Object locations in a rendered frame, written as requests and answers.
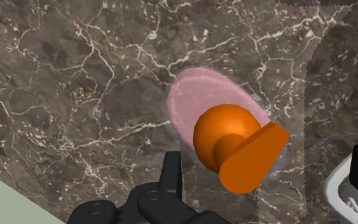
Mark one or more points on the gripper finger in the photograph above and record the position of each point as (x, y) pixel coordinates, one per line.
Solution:
(154, 198)

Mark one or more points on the white and black appliance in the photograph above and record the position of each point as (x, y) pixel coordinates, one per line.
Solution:
(336, 186)

